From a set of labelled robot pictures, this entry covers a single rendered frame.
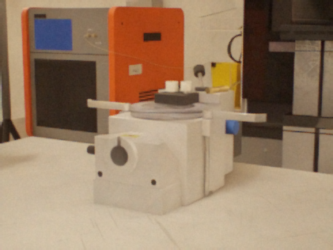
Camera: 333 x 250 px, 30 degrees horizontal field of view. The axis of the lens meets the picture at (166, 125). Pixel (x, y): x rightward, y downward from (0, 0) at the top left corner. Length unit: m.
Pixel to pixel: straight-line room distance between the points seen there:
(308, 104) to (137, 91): 0.77
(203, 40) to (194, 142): 2.96
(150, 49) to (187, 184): 1.34
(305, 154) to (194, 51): 2.41
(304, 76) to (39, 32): 0.99
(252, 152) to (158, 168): 1.60
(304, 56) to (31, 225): 0.79
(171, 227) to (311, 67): 0.73
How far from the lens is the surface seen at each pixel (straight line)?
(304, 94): 1.28
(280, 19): 2.22
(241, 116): 0.66
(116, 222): 0.62
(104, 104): 0.75
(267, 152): 2.19
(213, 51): 3.58
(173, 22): 2.10
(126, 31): 1.86
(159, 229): 0.60
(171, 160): 0.64
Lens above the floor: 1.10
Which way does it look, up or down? 10 degrees down
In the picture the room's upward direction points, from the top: straight up
